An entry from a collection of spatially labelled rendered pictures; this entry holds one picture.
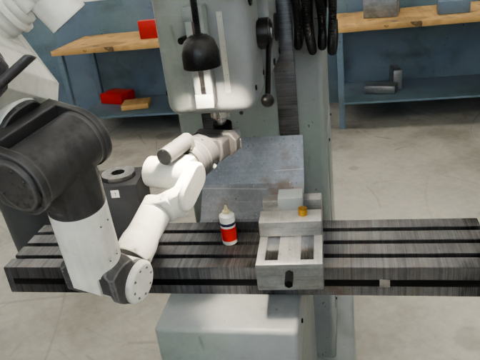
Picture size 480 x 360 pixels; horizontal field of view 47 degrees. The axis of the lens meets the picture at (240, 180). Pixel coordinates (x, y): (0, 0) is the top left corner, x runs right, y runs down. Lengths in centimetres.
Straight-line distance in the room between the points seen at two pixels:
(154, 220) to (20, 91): 37
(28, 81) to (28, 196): 17
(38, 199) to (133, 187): 69
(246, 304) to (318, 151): 58
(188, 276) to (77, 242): 58
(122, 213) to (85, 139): 69
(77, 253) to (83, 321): 204
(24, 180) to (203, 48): 44
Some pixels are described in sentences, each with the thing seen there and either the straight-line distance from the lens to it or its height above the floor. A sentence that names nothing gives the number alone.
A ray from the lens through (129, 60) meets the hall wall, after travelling 593.
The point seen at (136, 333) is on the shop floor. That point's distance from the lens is 273.
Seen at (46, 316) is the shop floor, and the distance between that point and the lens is 304.
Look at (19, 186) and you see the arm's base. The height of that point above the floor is 140.
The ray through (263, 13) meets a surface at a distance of 134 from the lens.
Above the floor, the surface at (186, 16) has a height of 153.
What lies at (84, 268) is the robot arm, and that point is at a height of 122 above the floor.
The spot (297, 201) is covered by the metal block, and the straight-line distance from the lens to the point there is 134.
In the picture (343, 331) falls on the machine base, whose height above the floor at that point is 20.
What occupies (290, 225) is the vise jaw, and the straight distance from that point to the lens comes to 130.
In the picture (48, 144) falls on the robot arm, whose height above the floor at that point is 144.
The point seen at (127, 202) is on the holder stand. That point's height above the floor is 107.
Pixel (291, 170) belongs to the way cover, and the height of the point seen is 99.
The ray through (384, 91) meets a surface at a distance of 503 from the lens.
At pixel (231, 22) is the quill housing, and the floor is 151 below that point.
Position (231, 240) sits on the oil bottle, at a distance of 144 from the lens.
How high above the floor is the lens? 167
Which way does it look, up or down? 24 degrees down
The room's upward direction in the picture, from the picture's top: 7 degrees counter-clockwise
